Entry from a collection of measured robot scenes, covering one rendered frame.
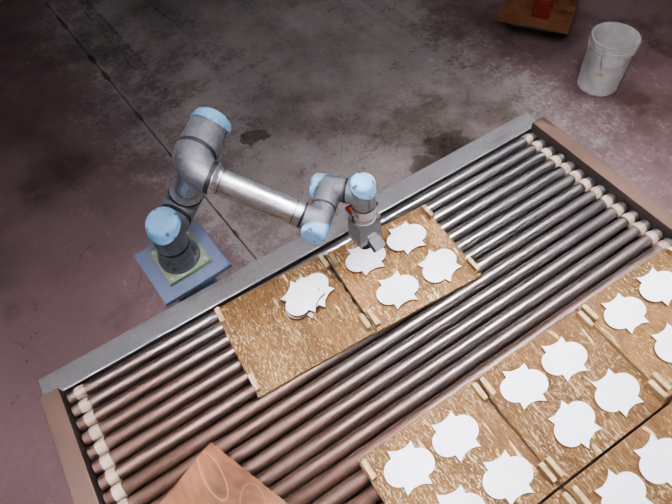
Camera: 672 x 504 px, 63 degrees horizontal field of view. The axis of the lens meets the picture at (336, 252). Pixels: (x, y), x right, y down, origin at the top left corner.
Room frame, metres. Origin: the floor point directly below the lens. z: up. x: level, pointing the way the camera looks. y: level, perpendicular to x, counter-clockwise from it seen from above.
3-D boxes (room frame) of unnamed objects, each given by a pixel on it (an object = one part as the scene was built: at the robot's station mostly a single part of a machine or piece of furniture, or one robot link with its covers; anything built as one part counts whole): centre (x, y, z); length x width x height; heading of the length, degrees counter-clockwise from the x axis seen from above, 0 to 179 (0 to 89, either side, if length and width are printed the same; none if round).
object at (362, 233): (1.03, -0.11, 1.13); 0.12 x 0.09 x 0.16; 32
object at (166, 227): (1.18, 0.56, 1.06); 0.13 x 0.12 x 0.14; 159
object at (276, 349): (0.84, 0.17, 0.93); 0.41 x 0.35 x 0.02; 114
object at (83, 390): (1.13, 0.02, 0.90); 1.95 x 0.05 x 0.05; 117
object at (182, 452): (0.81, -0.14, 0.90); 1.95 x 0.05 x 0.05; 117
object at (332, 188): (1.07, 0.00, 1.29); 0.11 x 0.11 x 0.08; 69
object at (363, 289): (1.01, -0.22, 0.93); 0.41 x 0.35 x 0.02; 113
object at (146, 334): (1.19, 0.05, 0.89); 2.08 x 0.08 x 0.06; 117
